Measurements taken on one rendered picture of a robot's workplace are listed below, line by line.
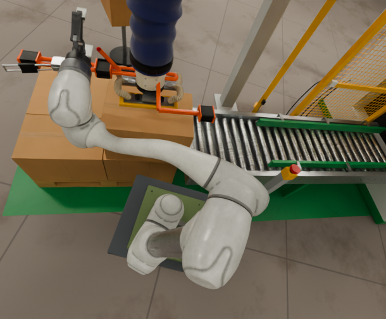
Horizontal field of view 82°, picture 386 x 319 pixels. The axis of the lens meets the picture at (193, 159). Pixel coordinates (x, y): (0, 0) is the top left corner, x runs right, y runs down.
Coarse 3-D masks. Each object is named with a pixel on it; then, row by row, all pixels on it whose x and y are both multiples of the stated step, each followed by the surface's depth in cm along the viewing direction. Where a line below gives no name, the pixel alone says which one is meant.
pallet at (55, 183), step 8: (40, 184) 195; (48, 184) 197; (56, 184) 202; (64, 184) 204; (72, 184) 206; (80, 184) 207; (88, 184) 209; (96, 184) 211; (104, 184) 208; (112, 184) 210; (120, 184) 216; (128, 184) 218
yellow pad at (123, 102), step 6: (132, 96) 129; (138, 96) 127; (162, 96) 131; (168, 96) 136; (120, 102) 126; (126, 102) 126; (132, 102) 127; (138, 102) 128; (144, 102) 129; (150, 102) 130; (162, 102) 132; (150, 108) 130; (174, 108) 132
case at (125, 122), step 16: (112, 96) 149; (112, 112) 143; (128, 112) 146; (144, 112) 149; (112, 128) 137; (128, 128) 140; (144, 128) 142; (160, 128) 145; (176, 128) 148; (192, 128) 151; (128, 160) 172; (144, 160) 173; (160, 160) 174
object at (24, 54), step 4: (20, 52) 110; (24, 52) 111; (28, 52) 111; (32, 52) 112; (36, 52) 112; (20, 56) 109; (24, 56) 109; (28, 56) 110; (32, 56) 111; (36, 56) 111; (20, 60) 109; (24, 60) 109; (28, 60) 109; (32, 60) 109; (36, 60) 110; (40, 60) 114
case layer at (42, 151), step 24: (48, 72) 197; (48, 96) 185; (96, 96) 196; (24, 120) 170; (48, 120) 174; (24, 144) 161; (48, 144) 165; (72, 144) 169; (24, 168) 168; (48, 168) 172; (72, 168) 176; (96, 168) 180; (120, 168) 184; (144, 168) 188; (168, 168) 192
